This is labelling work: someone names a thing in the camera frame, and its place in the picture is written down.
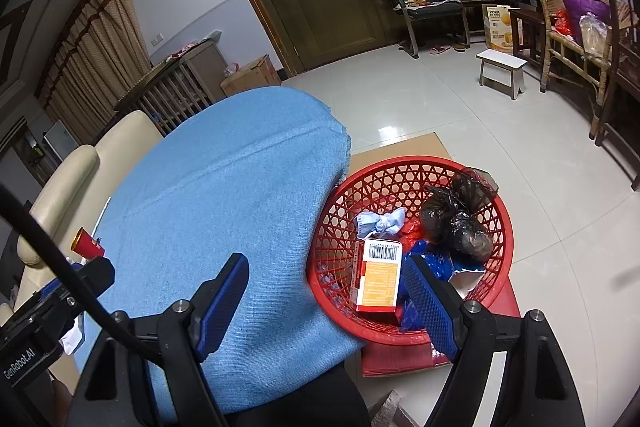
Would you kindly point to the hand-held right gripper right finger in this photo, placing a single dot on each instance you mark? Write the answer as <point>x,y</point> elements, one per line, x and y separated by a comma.
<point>430,302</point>

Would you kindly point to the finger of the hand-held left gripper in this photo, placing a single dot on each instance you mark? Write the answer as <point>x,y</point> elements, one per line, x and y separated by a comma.
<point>97,274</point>

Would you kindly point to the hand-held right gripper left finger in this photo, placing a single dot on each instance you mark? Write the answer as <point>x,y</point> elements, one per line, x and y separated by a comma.
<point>225,302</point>

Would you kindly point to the blue plastic bag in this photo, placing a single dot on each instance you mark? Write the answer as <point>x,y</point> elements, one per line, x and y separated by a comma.
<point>435,264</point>

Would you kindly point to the red yellow white medicine box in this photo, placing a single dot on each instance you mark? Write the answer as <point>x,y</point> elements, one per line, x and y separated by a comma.
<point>380,282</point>

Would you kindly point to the red plastic lattice basket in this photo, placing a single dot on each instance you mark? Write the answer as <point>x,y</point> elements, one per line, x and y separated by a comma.
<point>380,177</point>

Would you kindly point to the red paper cup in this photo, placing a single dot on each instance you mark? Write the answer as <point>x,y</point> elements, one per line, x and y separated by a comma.
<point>90,246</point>

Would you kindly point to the blue white carton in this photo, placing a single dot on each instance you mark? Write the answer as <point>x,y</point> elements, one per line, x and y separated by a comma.
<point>465,279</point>

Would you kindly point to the folded white tissues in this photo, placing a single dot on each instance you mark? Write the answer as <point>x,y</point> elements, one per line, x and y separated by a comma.
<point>72,337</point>

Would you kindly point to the red plastic bag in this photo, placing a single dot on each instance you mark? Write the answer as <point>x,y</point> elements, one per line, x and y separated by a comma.
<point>411,232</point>

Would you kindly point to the black plastic bag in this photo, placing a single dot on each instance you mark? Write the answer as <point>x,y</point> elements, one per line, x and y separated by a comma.
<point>460,227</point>

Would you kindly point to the crumpled pale blue cloth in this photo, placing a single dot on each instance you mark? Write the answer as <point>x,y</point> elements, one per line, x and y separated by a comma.
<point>380,222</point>

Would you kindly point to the beige leather sofa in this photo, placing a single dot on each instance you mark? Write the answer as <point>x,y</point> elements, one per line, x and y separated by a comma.
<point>75,177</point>

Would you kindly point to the blue tablecloth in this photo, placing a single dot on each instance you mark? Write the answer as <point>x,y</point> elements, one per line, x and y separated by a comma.
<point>225,182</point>

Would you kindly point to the white upright appliance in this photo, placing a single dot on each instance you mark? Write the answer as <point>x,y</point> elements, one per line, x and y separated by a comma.
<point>60,142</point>

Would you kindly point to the tan pleated curtain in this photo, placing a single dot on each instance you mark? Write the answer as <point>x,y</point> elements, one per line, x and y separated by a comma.
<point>95,57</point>

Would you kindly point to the brown cardboard box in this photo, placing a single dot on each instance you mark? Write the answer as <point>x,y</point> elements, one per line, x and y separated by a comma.
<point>250,79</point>

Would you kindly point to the wooden slatted crib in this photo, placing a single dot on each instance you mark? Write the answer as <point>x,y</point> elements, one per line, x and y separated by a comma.
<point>200,67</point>

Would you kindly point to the small white stool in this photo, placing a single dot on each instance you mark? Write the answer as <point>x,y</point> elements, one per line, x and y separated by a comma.
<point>500,59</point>

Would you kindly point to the orange white carton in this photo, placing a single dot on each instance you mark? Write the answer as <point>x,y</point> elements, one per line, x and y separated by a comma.
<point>500,29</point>

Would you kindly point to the wicker armchair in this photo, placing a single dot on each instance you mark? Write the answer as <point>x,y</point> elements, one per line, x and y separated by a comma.
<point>560,52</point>

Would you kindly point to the black metal armchair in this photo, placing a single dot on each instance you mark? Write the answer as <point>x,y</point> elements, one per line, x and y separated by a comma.
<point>430,9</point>

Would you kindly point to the small red bag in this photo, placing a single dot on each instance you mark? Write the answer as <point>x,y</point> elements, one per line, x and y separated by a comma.
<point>562,24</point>

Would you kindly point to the clear plastic bag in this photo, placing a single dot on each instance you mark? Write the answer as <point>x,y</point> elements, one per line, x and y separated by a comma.
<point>595,34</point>

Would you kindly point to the purple cushion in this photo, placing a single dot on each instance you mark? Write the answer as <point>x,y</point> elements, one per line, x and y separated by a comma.
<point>580,9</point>

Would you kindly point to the white wall socket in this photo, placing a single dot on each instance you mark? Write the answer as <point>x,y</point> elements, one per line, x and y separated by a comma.
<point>157,40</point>

